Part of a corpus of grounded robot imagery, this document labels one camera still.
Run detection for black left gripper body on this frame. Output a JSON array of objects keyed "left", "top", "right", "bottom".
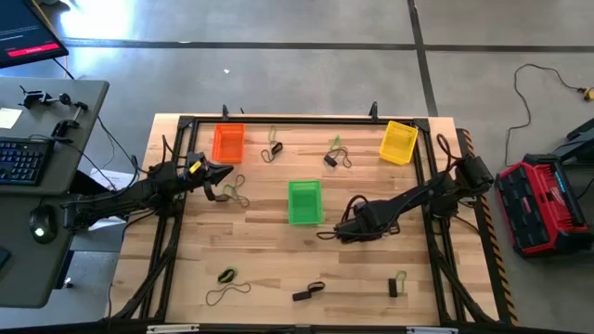
[{"left": 178, "top": 151, "right": 216, "bottom": 190}]

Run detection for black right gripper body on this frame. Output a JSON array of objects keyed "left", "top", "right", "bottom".
[{"left": 345, "top": 201, "right": 400, "bottom": 233}]

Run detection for orange plastic basket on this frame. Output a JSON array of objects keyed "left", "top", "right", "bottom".
[{"left": 212, "top": 122, "right": 246, "bottom": 164}]

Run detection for green plastic basket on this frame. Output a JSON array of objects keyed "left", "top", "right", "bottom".
[{"left": 287, "top": 179, "right": 325, "bottom": 226}]

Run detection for yellow plastic basket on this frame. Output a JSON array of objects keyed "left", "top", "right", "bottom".
[{"left": 379, "top": 120, "right": 420, "bottom": 166}]

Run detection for white paper sheets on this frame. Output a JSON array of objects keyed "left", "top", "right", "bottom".
[{"left": 85, "top": 167, "right": 140, "bottom": 233}]

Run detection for black desk leg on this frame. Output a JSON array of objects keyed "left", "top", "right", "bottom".
[{"left": 69, "top": 169, "right": 120, "bottom": 199}]

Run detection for yellow black hazard strip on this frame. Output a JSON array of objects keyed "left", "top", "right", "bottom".
[{"left": 457, "top": 127, "right": 520, "bottom": 326}]

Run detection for black desk clamp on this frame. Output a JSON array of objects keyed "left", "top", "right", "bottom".
[
  {"left": 49, "top": 100, "right": 90, "bottom": 143},
  {"left": 18, "top": 84, "right": 73, "bottom": 110}
]

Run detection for black computer mouse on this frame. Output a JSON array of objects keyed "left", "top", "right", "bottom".
[{"left": 29, "top": 203, "right": 59, "bottom": 245}]

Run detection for red and black toolbox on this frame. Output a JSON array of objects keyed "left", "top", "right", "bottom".
[{"left": 494, "top": 152, "right": 594, "bottom": 259}]

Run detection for black backlit keyboard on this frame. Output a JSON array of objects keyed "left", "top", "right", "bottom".
[{"left": 0, "top": 137, "right": 56, "bottom": 186}]

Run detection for grey desk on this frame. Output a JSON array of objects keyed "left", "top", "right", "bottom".
[{"left": 0, "top": 77, "right": 110, "bottom": 310}]

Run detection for white paper note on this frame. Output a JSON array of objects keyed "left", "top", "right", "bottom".
[{"left": 0, "top": 107, "right": 23, "bottom": 130}]

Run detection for black equipment stand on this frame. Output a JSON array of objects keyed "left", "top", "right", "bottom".
[{"left": 551, "top": 118, "right": 594, "bottom": 163}]

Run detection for black computer monitor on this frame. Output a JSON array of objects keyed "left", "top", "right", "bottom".
[{"left": 0, "top": 0, "right": 70, "bottom": 70}]

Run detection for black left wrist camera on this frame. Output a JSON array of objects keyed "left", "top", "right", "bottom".
[{"left": 185, "top": 151, "right": 206, "bottom": 171}]

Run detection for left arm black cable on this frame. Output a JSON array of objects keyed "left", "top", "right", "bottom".
[{"left": 160, "top": 134, "right": 187, "bottom": 164}]

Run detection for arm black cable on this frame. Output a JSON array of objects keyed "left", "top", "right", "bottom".
[
  {"left": 160, "top": 134, "right": 187, "bottom": 164},
  {"left": 434, "top": 133, "right": 461, "bottom": 164}
]

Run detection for black desk cable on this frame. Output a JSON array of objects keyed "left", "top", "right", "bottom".
[{"left": 95, "top": 115, "right": 140, "bottom": 186}]

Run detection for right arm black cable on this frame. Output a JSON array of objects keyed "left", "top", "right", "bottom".
[{"left": 434, "top": 133, "right": 461, "bottom": 164}]

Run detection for black aluminium table frame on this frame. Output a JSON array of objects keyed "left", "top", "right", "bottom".
[{"left": 109, "top": 113, "right": 500, "bottom": 326}]

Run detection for white metal bracket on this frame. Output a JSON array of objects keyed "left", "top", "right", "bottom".
[
  {"left": 406, "top": 326, "right": 459, "bottom": 334},
  {"left": 146, "top": 323, "right": 200, "bottom": 334}
]

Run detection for black floor cable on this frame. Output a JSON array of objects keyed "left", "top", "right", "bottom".
[{"left": 503, "top": 62, "right": 587, "bottom": 168}]

